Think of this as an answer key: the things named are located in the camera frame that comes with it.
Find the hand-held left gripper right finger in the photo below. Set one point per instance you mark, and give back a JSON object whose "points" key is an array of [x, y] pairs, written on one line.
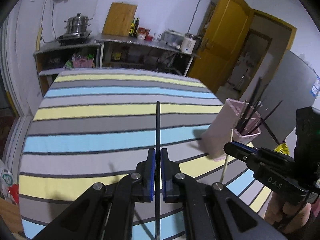
{"points": [[164, 175]]}

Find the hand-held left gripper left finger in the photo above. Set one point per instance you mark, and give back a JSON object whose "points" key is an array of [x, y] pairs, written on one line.
{"points": [[151, 175]]}

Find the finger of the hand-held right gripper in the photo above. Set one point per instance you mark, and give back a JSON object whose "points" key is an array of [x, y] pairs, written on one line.
{"points": [[275, 155], [237, 151]]}

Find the wooden chopstick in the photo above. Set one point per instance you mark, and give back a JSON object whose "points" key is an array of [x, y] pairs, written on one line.
{"points": [[226, 165]]}

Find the pink utensil holder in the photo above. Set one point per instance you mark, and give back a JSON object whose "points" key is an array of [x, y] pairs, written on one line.
{"points": [[220, 130]]}

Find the black chopstick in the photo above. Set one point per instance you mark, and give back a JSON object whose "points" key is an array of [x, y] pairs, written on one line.
{"points": [[246, 116], [253, 97], [158, 125], [260, 102], [256, 115], [267, 116]]}

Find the person's right hand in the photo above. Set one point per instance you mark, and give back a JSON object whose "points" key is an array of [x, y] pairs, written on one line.
{"points": [[290, 212]]}

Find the yellow snack bag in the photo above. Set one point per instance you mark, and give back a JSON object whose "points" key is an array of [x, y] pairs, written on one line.
{"points": [[282, 148]]}

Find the black chopsticks in holder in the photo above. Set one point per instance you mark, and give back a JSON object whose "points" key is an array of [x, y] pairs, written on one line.
{"points": [[287, 80]]}

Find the striped bed sheet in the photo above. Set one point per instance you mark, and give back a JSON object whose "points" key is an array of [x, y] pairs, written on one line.
{"points": [[100, 120]]}

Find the yellow wooden door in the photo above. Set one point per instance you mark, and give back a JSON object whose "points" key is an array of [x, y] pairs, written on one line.
{"points": [[225, 35]]}

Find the white dish container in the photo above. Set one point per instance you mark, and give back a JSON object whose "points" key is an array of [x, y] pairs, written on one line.
{"points": [[173, 38]]}

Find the pink plastic basket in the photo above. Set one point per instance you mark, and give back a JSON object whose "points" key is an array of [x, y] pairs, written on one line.
{"points": [[83, 63]]}

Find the steel kitchen counter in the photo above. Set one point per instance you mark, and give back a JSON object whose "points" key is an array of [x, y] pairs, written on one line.
{"points": [[140, 42]]}

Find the red lidded container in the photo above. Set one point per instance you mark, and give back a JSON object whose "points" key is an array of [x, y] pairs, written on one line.
{"points": [[149, 38]]}

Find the small drinking glass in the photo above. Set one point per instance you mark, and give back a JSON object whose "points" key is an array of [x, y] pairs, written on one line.
{"points": [[156, 37]]}

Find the red plastic bag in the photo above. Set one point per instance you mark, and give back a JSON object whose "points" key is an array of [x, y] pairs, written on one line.
{"points": [[14, 195]]}

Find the red sauce jar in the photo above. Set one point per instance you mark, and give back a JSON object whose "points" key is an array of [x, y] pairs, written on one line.
{"points": [[141, 33]]}

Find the dark oil bottle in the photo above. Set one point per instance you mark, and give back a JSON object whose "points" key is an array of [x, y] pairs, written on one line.
{"points": [[132, 28], [137, 28]]}

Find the steel topped shelf unit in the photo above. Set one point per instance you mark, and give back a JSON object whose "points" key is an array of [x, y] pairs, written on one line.
{"points": [[62, 48]]}

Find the induction cooker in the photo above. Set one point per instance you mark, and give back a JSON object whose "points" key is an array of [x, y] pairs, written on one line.
{"points": [[73, 38]]}

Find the wooden cutting board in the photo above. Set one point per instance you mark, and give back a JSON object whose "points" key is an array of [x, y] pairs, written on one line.
{"points": [[118, 18]]}

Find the steel steamer pot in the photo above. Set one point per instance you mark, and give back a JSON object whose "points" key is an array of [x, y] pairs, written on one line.
{"points": [[77, 23]]}

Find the cream power strip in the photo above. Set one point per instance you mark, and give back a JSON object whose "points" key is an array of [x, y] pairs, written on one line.
{"points": [[39, 38]]}

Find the yellow door frame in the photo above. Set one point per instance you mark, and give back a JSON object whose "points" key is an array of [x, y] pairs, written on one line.
{"points": [[275, 21]]}

